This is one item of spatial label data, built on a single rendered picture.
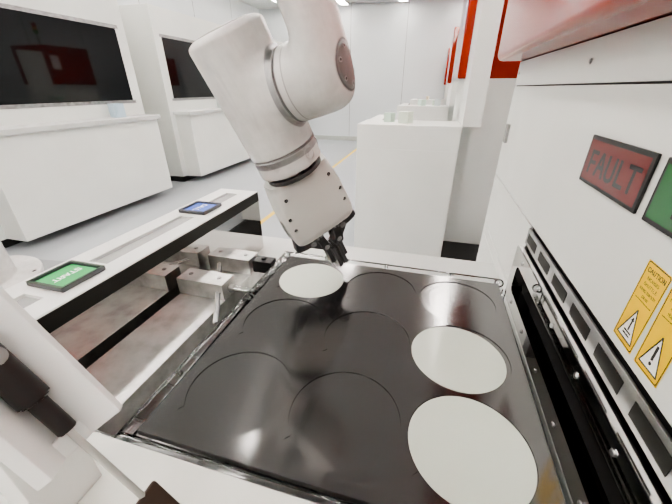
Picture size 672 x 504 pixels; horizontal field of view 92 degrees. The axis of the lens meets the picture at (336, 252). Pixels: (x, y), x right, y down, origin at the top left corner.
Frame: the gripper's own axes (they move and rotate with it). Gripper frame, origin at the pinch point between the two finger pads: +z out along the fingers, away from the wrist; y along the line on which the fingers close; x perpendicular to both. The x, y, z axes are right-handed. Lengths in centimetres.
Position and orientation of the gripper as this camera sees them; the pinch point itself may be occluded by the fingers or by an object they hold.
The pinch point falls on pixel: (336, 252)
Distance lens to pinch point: 51.3
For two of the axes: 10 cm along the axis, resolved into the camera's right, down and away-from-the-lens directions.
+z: 3.6, 7.2, 6.0
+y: -8.0, 5.7, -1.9
